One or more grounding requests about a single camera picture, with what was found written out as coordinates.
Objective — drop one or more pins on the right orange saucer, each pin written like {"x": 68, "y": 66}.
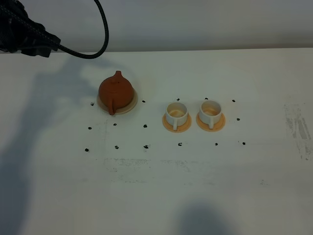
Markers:
{"x": 217, "y": 126}

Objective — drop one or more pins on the brown clay teapot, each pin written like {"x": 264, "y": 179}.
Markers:
{"x": 115, "y": 92}

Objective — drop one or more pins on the orange saucer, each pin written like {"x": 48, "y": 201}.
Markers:
{"x": 181, "y": 128}
{"x": 217, "y": 126}

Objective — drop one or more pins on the left orange saucer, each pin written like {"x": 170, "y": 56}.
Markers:
{"x": 181, "y": 128}

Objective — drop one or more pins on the right white teacup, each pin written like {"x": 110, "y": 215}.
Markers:
{"x": 210, "y": 113}

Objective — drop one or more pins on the cream teapot saucer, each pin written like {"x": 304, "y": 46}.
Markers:
{"x": 122, "y": 110}

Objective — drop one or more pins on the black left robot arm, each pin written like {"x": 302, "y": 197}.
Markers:
{"x": 19, "y": 33}

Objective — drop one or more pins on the left white teacup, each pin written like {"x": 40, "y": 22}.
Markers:
{"x": 176, "y": 115}

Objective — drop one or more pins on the white teacup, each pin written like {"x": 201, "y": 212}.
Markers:
{"x": 210, "y": 113}
{"x": 176, "y": 115}

